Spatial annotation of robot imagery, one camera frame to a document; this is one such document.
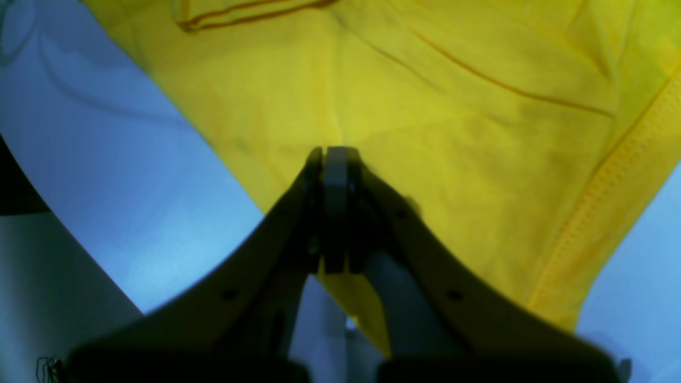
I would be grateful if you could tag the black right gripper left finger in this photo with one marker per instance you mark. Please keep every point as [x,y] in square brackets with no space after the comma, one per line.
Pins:
[236,324]

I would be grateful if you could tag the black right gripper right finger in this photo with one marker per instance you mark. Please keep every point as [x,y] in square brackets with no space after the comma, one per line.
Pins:
[443,323]

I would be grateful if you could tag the orange yellow T-shirt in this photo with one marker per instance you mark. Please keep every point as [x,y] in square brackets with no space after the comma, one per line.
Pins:
[530,134]

